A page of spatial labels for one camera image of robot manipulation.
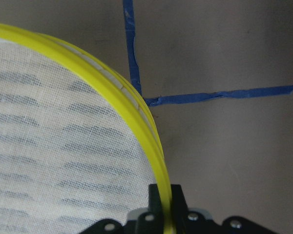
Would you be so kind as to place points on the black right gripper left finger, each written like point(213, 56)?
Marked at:
point(154, 202)

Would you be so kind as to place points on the yellow top steamer layer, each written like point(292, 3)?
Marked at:
point(77, 141)

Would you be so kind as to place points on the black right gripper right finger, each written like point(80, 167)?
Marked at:
point(179, 206)

